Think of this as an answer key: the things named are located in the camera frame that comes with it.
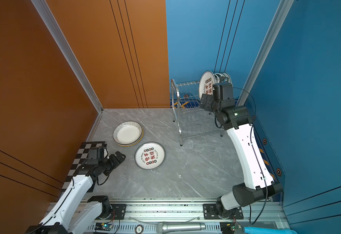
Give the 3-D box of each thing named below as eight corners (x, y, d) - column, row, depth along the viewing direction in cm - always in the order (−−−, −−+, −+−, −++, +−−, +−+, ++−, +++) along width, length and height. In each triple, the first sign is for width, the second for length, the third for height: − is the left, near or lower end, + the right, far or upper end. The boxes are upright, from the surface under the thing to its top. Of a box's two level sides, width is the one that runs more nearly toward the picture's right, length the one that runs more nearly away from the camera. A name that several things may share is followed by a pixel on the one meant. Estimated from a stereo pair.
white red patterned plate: (133, 169, 90) (132, 168, 88) (138, 143, 102) (137, 142, 100) (164, 169, 90) (164, 168, 88) (165, 143, 102) (165, 142, 100)
